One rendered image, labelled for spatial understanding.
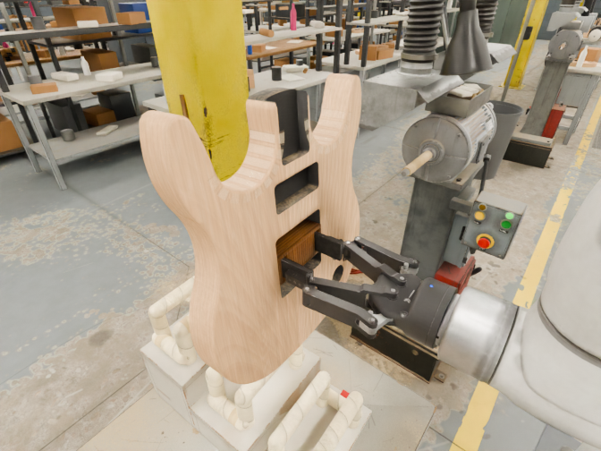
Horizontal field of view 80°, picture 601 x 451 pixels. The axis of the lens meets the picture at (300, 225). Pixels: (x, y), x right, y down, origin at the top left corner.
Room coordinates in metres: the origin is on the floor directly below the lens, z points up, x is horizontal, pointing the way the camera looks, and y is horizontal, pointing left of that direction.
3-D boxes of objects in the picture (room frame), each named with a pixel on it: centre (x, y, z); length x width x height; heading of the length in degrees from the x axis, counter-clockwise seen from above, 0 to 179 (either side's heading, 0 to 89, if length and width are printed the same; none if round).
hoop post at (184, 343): (0.48, 0.24, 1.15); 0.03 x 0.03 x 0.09
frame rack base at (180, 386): (0.57, 0.22, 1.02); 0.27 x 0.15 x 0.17; 145
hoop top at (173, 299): (0.59, 0.26, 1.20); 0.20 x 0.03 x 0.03; 144
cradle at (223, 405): (0.40, 0.15, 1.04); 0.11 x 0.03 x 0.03; 55
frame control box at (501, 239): (1.18, -0.74, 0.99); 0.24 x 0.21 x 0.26; 141
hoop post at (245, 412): (0.38, 0.11, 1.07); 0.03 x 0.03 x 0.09
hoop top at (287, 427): (0.40, 0.00, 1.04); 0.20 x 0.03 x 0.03; 144
